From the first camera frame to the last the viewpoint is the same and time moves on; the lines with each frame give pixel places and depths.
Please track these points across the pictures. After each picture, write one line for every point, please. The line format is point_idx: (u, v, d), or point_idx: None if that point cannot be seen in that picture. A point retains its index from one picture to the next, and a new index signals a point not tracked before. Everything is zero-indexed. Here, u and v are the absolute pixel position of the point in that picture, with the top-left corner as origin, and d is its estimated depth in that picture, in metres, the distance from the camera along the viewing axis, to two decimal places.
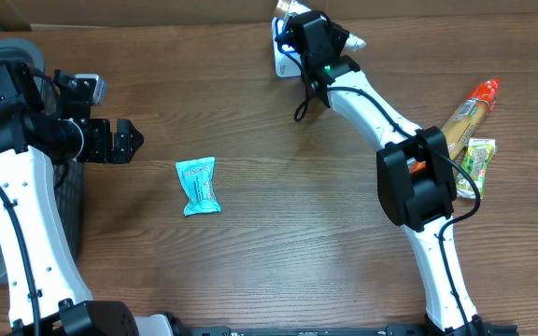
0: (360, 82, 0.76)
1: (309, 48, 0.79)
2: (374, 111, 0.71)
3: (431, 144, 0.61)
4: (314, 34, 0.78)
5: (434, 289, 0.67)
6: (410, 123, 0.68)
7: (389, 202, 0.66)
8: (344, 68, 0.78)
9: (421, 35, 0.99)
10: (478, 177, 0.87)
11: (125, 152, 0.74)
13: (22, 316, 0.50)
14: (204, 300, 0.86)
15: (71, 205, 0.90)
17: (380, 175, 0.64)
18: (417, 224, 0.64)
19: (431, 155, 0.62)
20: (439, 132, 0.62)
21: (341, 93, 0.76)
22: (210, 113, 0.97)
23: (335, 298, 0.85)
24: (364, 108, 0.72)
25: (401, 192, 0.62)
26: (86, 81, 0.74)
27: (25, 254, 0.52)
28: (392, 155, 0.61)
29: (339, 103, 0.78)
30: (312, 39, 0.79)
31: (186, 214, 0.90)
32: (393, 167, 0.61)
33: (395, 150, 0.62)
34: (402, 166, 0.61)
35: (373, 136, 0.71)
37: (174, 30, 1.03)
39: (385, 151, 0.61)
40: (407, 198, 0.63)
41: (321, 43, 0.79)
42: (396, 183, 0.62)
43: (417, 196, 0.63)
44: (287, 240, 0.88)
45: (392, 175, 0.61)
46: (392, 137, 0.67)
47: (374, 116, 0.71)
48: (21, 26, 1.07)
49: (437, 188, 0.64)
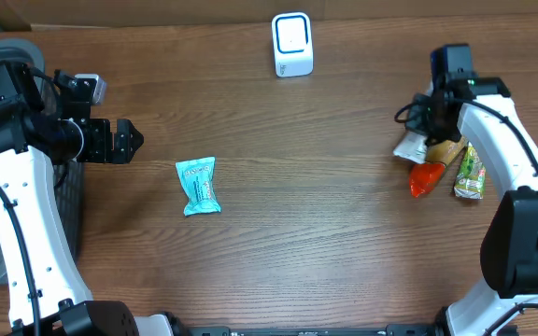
0: (506, 109, 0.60)
1: (449, 70, 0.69)
2: (513, 143, 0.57)
3: (528, 206, 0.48)
4: (459, 56, 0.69)
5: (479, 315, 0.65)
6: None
7: (492, 262, 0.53)
8: (490, 88, 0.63)
9: (422, 34, 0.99)
10: (479, 177, 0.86)
11: (126, 152, 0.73)
13: (22, 316, 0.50)
14: (204, 300, 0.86)
15: (71, 204, 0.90)
17: (499, 223, 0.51)
18: (513, 291, 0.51)
19: (528, 221, 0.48)
20: (536, 206, 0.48)
21: (477, 115, 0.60)
22: (210, 114, 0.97)
23: (335, 298, 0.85)
24: (502, 141, 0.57)
25: (517, 247, 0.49)
26: (86, 81, 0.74)
27: (25, 254, 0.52)
28: (527, 202, 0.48)
29: (472, 123, 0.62)
30: (453, 61, 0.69)
31: (186, 214, 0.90)
32: (523, 216, 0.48)
33: (531, 195, 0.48)
34: (530, 219, 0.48)
35: (504, 179, 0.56)
37: (174, 30, 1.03)
39: (518, 193, 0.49)
40: (524, 258, 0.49)
41: (464, 68, 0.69)
42: (519, 233, 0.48)
43: (535, 265, 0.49)
44: (287, 240, 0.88)
45: (519, 225, 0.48)
46: (531, 183, 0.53)
47: (512, 150, 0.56)
48: (21, 26, 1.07)
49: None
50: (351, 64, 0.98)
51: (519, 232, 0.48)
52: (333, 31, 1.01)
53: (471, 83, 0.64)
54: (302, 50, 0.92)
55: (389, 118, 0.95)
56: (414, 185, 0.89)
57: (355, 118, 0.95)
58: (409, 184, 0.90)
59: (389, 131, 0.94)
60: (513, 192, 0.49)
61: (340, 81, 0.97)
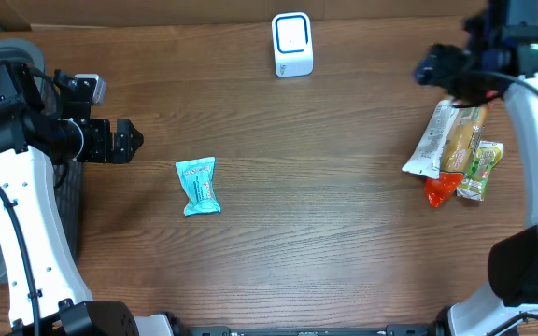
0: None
1: (510, 21, 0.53)
2: None
3: None
4: (525, 6, 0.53)
5: (487, 321, 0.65)
6: None
7: (501, 272, 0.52)
8: None
9: (422, 34, 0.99)
10: (482, 179, 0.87)
11: (125, 151, 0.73)
13: (22, 316, 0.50)
14: (204, 300, 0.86)
15: (71, 204, 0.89)
17: (518, 244, 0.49)
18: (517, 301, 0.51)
19: None
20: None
21: (531, 103, 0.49)
22: (210, 113, 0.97)
23: (335, 298, 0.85)
24: None
25: (530, 277, 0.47)
26: (86, 81, 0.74)
27: (25, 254, 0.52)
28: None
29: (516, 104, 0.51)
30: (517, 10, 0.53)
31: (185, 214, 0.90)
32: None
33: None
34: None
35: (535, 188, 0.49)
37: (174, 30, 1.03)
39: None
40: (533, 286, 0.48)
41: (528, 20, 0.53)
42: (534, 267, 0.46)
43: None
44: (287, 240, 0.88)
45: None
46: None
47: None
48: (22, 26, 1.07)
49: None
50: (352, 65, 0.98)
51: None
52: (333, 31, 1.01)
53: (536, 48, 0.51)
54: (302, 51, 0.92)
55: (389, 118, 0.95)
56: (431, 195, 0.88)
57: (355, 118, 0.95)
58: (427, 195, 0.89)
59: (389, 131, 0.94)
60: None
61: (339, 81, 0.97)
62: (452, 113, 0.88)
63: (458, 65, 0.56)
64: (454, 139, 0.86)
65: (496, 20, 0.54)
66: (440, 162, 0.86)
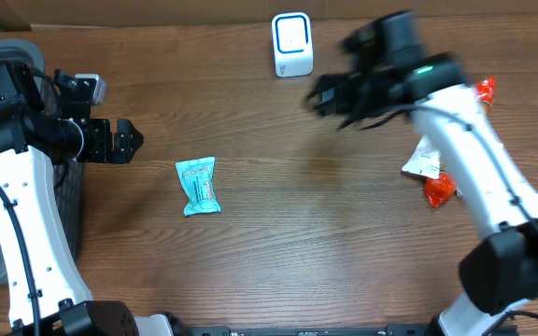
0: (468, 112, 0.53)
1: (393, 48, 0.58)
2: (484, 160, 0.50)
3: (504, 253, 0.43)
4: (404, 29, 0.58)
5: (475, 326, 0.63)
6: (534, 197, 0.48)
7: (475, 286, 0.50)
8: (439, 68, 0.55)
9: (422, 34, 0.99)
10: None
11: (125, 151, 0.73)
13: (22, 316, 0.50)
14: (204, 300, 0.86)
15: (71, 204, 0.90)
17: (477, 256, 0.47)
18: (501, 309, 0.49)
19: (509, 263, 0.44)
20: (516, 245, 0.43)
21: (439, 123, 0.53)
22: (210, 113, 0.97)
23: (335, 298, 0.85)
24: (472, 156, 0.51)
25: (503, 284, 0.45)
26: (86, 81, 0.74)
27: (25, 254, 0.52)
28: (507, 245, 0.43)
29: (430, 130, 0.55)
30: (400, 35, 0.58)
31: (185, 214, 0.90)
32: (507, 261, 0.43)
33: (512, 236, 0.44)
34: (514, 260, 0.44)
35: (476, 204, 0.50)
37: (174, 30, 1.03)
39: (501, 237, 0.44)
40: (509, 290, 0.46)
41: (411, 42, 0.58)
42: (503, 273, 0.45)
43: (521, 290, 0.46)
44: (287, 240, 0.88)
45: (502, 268, 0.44)
46: (510, 215, 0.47)
47: (483, 170, 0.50)
48: (21, 26, 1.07)
49: None
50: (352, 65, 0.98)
51: (504, 272, 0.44)
52: (333, 31, 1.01)
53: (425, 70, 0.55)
54: (302, 50, 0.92)
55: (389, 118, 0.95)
56: (431, 195, 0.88)
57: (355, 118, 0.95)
58: (427, 195, 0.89)
59: (389, 131, 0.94)
60: (493, 236, 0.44)
61: None
62: None
63: (351, 95, 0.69)
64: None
65: (380, 47, 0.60)
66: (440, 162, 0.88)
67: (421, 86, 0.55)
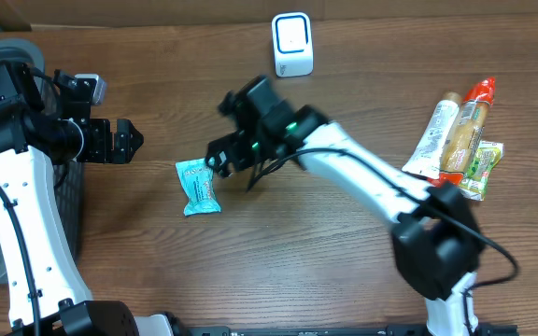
0: (338, 141, 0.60)
1: (263, 114, 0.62)
2: (363, 174, 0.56)
3: (409, 239, 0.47)
4: (267, 94, 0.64)
5: (446, 318, 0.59)
6: (416, 181, 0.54)
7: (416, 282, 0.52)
8: (309, 121, 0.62)
9: (422, 34, 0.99)
10: (482, 179, 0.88)
11: (125, 152, 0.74)
13: (22, 316, 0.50)
14: (204, 300, 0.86)
15: (71, 204, 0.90)
17: (398, 254, 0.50)
18: (447, 292, 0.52)
19: (420, 246, 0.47)
20: (413, 227, 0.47)
21: (319, 157, 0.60)
22: (210, 114, 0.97)
23: (334, 298, 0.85)
24: (354, 174, 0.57)
25: (430, 267, 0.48)
26: (86, 82, 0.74)
27: (25, 254, 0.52)
28: (409, 230, 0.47)
29: (318, 166, 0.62)
30: (264, 102, 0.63)
31: (185, 214, 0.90)
32: (417, 245, 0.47)
33: (410, 222, 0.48)
34: (425, 240, 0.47)
35: (376, 209, 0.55)
37: (174, 30, 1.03)
39: (400, 227, 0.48)
40: (438, 271, 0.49)
41: (276, 103, 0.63)
42: (421, 258, 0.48)
43: (450, 267, 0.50)
44: (287, 240, 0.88)
45: (418, 251, 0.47)
46: (398, 204, 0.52)
47: (365, 180, 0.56)
48: (21, 26, 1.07)
49: (467, 249, 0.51)
50: (352, 65, 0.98)
51: (426, 254, 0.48)
52: (333, 31, 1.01)
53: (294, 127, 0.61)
54: (302, 50, 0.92)
55: (389, 118, 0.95)
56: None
57: (355, 118, 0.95)
58: None
59: (389, 131, 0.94)
60: (394, 229, 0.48)
61: (340, 81, 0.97)
62: (452, 113, 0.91)
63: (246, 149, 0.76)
64: (454, 139, 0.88)
65: (254, 114, 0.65)
66: (440, 162, 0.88)
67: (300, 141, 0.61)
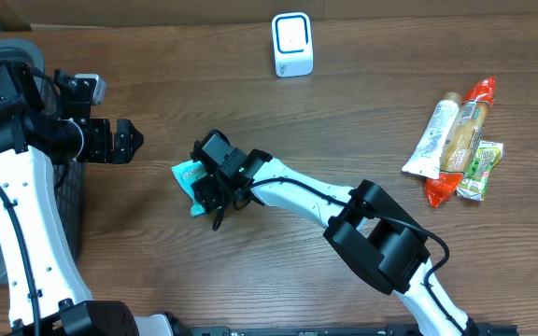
0: (277, 169, 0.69)
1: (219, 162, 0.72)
2: (303, 192, 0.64)
3: (340, 240, 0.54)
4: (219, 145, 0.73)
5: (427, 317, 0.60)
6: (342, 187, 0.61)
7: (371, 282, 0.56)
8: (256, 161, 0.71)
9: (422, 34, 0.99)
10: (482, 179, 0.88)
11: (125, 151, 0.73)
13: (22, 316, 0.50)
14: (204, 300, 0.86)
15: (71, 204, 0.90)
17: (344, 258, 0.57)
18: (403, 285, 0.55)
19: (352, 244, 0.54)
20: (342, 227, 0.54)
21: (264, 188, 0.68)
22: (210, 114, 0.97)
23: (334, 298, 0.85)
24: (294, 194, 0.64)
25: (369, 260, 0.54)
26: (86, 81, 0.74)
27: (25, 254, 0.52)
28: (339, 232, 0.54)
29: (268, 197, 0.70)
30: (217, 151, 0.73)
31: (192, 215, 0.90)
32: (348, 244, 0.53)
33: (340, 225, 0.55)
34: (355, 238, 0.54)
35: (317, 220, 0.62)
37: (174, 30, 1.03)
39: (332, 231, 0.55)
40: (378, 263, 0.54)
41: (228, 151, 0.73)
42: (357, 255, 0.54)
43: (391, 258, 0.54)
44: (287, 240, 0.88)
45: (351, 249, 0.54)
46: (332, 212, 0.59)
47: (302, 196, 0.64)
48: (21, 26, 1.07)
49: (405, 238, 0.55)
50: (352, 65, 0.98)
51: (359, 251, 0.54)
52: (333, 31, 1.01)
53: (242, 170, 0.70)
54: (302, 50, 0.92)
55: (389, 118, 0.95)
56: (431, 195, 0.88)
57: (355, 118, 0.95)
58: (427, 195, 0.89)
59: (389, 131, 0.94)
60: (328, 235, 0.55)
61: (340, 81, 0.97)
62: (452, 113, 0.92)
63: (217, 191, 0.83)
64: (454, 139, 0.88)
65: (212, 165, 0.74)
66: (440, 163, 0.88)
67: (250, 179, 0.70)
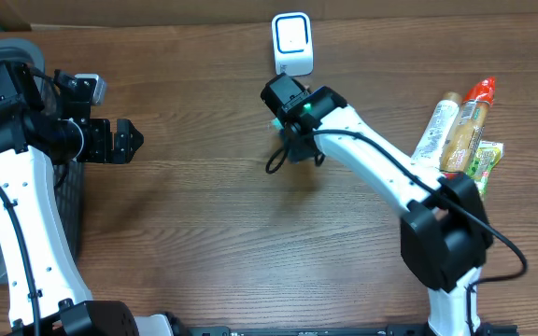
0: (351, 123, 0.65)
1: (283, 101, 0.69)
2: (379, 159, 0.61)
3: (419, 226, 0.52)
4: (284, 86, 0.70)
5: (447, 312, 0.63)
6: (427, 171, 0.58)
7: (423, 269, 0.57)
8: (327, 104, 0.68)
9: (422, 34, 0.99)
10: (482, 179, 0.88)
11: (125, 151, 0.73)
13: (22, 316, 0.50)
14: (204, 300, 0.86)
15: (71, 204, 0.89)
17: (407, 239, 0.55)
18: (453, 280, 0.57)
19: (430, 233, 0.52)
20: (425, 214, 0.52)
21: (333, 138, 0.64)
22: (210, 113, 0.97)
23: (334, 297, 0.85)
24: (368, 158, 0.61)
25: (438, 254, 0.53)
26: (86, 81, 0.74)
27: (25, 254, 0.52)
28: (421, 219, 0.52)
29: (332, 148, 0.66)
30: (283, 91, 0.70)
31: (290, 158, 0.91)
32: (427, 232, 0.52)
33: (422, 211, 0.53)
34: (434, 229, 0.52)
35: (387, 193, 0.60)
37: (174, 30, 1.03)
39: (411, 214, 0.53)
40: (444, 258, 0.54)
41: (295, 91, 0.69)
42: (429, 245, 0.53)
43: (455, 256, 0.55)
44: (287, 240, 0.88)
45: (428, 238, 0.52)
46: (412, 192, 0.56)
47: (378, 165, 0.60)
48: (21, 26, 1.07)
49: (473, 240, 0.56)
50: (351, 65, 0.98)
51: (434, 243, 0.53)
52: (333, 31, 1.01)
53: (307, 107, 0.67)
54: (302, 50, 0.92)
55: (389, 118, 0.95)
56: None
57: None
58: None
59: (389, 131, 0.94)
60: (406, 216, 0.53)
61: (340, 81, 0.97)
62: (452, 113, 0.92)
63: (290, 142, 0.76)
64: (454, 139, 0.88)
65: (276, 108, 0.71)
66: (440, 163, 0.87)
67: (318, 122, 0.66)
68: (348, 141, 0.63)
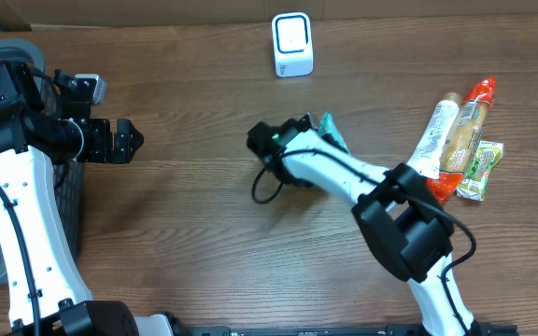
0: (312, 142, 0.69)
1: (258, 140, 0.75)
2: (334, 166, 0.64)
3: (368, 216, 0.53)
4: (261, 128, 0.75)
5: (433, 308, 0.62)
6: (377, 168, 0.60)
7: (388, 263, 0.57)
8: (292, 131, 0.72)
9: (422, 34, 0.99)
10: (482, 179, 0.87)
11: (125, 152, 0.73)
13: (22, 316, 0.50)
14: (204, 300, 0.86)
15: (71, 204, 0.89)
17: (364, 233, 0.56)
18: (421, 272, 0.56)
19: (378, 221, 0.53)
20: (372, 203, 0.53)
21: (297, 158, 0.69)
22: (210, 113, 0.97)
23: (334, 297, 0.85)
24: (325, 167, 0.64)
25: (394, 243, 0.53)
26: (86, 81, 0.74)
27: (25, 254, 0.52)
28: (368, 209, 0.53)
29: (300, 168, 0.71)
30: (261, 134, 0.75)
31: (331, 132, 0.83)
32: (375, 221, 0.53)
33: (370, 202, 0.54)
34: (383, 217, 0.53)
35: (346, 197, 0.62)
37: (174, 30, 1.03)
39: (359, 206, 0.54)
40: (402, 247, 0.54)
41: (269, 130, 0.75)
42: (381, 234, 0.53)
43: (416, 244, 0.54)
44: (287, 240, 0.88)
45: (377, 228, 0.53)
46: (362, 188, 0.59)
47: (333, 173, 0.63)
48: (21, 26, 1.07)
49: (431, 228, 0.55)
50: (351, 65, 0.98)
51: (387, 231, 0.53)
52: (333, 31, 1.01)
53: (276, 137, 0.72)
54: (302, 50, 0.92)
55: (389, 118, 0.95)
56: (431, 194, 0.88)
57: (355, 118, 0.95)
58: None
59: (389, 131, 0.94)
60: (355, 208, 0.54)
61: (339, 81, 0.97)
62: (452, 113, 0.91)
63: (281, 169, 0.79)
64: (454, 139, 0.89)
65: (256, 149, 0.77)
66: (440, 163, 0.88)
67: (283, 147, 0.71)
68: (309, 158, 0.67)
